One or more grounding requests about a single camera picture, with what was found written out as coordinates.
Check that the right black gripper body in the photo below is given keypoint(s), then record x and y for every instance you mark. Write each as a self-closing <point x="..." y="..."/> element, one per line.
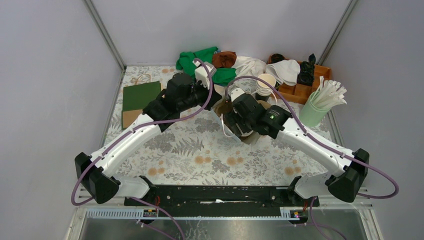
<point x="233" y="117"/>

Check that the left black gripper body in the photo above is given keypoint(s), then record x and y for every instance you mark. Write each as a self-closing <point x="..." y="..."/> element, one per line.
<point x="200" y="95"/>

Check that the cardboard cup carrier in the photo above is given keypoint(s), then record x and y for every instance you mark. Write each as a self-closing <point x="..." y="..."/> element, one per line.
<point x="223" y="108"/>

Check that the light blue paper bag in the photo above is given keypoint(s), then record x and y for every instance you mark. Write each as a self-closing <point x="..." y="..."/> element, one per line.
<point x="249" y="138"/>

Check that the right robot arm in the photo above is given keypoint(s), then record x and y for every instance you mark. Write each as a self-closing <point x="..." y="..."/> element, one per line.
<point x="345" y="172"/>

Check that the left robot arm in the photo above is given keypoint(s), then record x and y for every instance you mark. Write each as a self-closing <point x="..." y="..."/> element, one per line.
<point x="97" y="172"/>

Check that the stack of paper cups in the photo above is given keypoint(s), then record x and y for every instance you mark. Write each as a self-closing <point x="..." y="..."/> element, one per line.
<point x="263" y="91"/>

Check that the green cloth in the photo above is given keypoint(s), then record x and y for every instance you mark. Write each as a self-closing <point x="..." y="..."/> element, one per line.
<point x="222" y="77"/>

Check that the brown cloth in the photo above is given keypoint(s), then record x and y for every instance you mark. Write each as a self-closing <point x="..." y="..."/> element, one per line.
<point x="224" y="59"/>

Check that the green paper bag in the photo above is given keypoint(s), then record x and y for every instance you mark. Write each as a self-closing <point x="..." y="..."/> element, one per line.
<point x="135" y="99"/>

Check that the wooden compartment tray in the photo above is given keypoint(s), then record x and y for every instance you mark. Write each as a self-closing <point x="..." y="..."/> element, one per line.
<point x="300" y="93"/>

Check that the white cloth on tray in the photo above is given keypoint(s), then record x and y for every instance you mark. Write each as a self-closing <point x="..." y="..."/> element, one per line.
<point x="285" y="71"/>

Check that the green straw holder cup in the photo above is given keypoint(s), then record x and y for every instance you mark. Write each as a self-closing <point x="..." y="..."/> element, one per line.
<point x="310" y="115"/>

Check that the black plastic bags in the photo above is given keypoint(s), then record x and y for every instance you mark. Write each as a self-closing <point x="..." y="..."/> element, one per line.
<point x="307" y="70"/>

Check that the white wrapped straws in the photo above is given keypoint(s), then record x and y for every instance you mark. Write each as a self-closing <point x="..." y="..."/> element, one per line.
<point x="330" y="93"/>

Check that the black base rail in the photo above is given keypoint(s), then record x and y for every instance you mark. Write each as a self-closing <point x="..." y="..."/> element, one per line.
<point x="221" y="200"/>

